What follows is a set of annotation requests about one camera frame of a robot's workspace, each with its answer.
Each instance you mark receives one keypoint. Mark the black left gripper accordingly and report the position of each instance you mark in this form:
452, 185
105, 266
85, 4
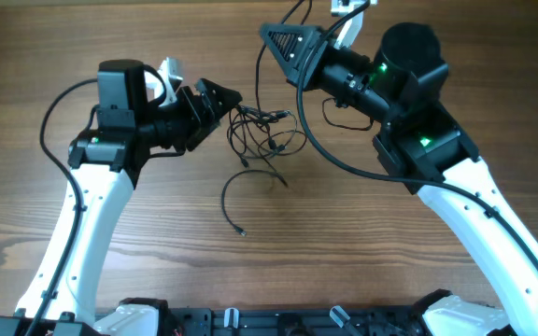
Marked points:
199, 121

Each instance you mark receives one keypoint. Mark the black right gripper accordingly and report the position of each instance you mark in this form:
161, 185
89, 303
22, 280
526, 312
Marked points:
290, 61

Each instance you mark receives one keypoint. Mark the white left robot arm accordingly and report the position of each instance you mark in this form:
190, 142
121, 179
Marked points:
142, 113

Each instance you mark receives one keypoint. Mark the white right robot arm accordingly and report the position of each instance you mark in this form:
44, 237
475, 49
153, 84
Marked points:
421, 146

